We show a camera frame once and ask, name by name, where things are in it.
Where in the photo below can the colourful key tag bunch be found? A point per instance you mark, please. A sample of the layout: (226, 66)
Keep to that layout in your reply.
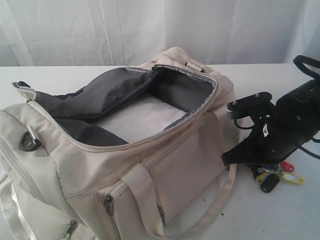
(269, 176)

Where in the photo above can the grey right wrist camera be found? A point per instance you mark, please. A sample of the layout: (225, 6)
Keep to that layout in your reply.
(241, 108)

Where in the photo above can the cream fabric duffel bag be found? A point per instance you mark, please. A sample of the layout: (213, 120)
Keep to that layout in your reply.
(119, 158)

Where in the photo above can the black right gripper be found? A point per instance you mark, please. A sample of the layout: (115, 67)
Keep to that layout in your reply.
(294, 122)

